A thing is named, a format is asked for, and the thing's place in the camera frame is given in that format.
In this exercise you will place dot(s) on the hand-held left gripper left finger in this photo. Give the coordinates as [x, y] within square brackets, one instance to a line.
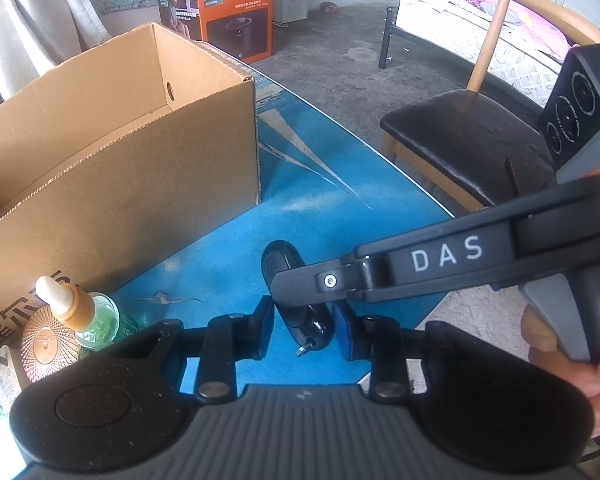
[265, 327]

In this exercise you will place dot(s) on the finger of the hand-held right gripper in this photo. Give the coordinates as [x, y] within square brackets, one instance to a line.
[310, 282]

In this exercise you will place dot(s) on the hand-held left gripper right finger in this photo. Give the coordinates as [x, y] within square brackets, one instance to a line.
[342, 330]

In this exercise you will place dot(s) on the black key fob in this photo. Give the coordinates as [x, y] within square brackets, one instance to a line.
[315, 327]

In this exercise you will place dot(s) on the green dropper bottle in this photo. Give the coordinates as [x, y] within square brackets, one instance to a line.
[97, 317]

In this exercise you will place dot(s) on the brown cardboard box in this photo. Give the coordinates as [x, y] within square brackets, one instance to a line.
[105, 210]

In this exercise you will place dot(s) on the dark jar copper lid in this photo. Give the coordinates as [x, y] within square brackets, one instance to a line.
[45, 342]

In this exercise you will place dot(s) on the white vitamin bottle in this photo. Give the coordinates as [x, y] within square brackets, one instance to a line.
[0, 385]

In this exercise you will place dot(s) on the white fluffy cloth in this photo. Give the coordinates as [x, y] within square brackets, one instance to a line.
[455, 320]

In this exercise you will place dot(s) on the wooden chair black seat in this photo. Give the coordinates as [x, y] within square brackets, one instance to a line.
[455, 130]

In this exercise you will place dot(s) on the orange box with pot picture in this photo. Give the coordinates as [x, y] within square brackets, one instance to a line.
[240, 25]

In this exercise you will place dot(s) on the red slipper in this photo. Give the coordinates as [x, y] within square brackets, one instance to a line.
[328, 7]

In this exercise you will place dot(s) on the white small appliance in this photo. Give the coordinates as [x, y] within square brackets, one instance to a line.
[292, 2]

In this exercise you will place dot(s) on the tall orange appliance box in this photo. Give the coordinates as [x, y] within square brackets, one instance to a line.
[177, 10]

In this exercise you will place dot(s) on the grey white curtain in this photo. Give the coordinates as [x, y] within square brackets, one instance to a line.
[30, 20]

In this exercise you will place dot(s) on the metal frame bed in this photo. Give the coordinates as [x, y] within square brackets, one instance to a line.
[520, 65]

